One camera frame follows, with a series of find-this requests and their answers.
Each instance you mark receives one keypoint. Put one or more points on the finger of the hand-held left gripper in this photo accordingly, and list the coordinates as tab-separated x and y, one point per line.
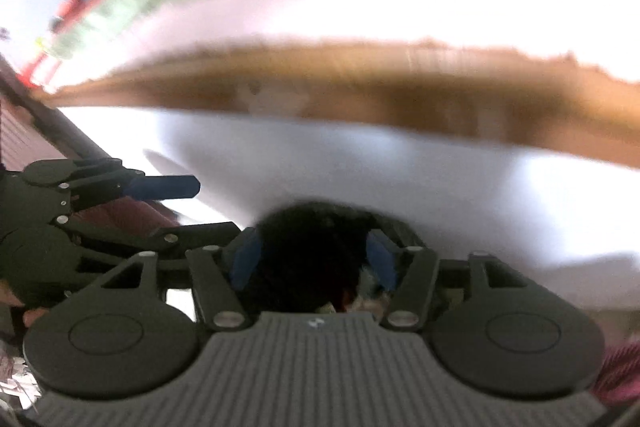
190	234
160	187

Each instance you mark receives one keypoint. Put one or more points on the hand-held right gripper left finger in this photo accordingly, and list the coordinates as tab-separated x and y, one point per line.
245	257

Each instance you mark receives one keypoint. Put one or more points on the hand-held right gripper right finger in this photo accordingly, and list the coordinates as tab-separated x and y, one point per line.
382	257

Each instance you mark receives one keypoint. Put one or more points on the dark object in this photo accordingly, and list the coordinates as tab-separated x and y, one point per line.
310	257

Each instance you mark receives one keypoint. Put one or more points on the white cardboard box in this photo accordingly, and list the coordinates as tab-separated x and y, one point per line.
450	207

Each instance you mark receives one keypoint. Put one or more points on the person's left hand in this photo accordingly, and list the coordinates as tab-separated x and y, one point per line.
10	298

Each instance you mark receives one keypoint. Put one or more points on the maroon cloth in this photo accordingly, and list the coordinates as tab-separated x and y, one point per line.
25	142

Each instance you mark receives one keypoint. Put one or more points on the dark metal bar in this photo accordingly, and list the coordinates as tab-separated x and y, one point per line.
60	122

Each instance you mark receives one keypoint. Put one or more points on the red box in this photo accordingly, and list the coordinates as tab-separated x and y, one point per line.
70	9

